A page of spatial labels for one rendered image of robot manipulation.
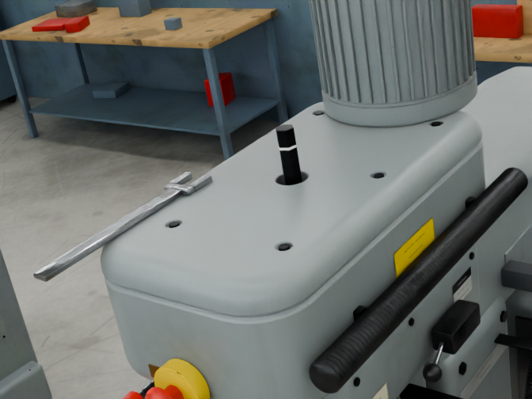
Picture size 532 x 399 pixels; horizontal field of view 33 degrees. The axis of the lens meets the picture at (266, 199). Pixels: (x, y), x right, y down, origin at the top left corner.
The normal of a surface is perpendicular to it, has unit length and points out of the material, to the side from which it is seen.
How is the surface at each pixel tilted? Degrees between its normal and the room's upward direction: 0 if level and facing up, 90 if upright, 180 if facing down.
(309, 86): 90
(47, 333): 0
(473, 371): 90
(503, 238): 90
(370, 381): 90
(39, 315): 0
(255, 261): 0
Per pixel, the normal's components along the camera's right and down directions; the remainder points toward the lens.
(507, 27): -0.62, 0.42
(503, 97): -0.16, -0.89
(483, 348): 0.80, 0.13
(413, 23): 0.19, 0.39
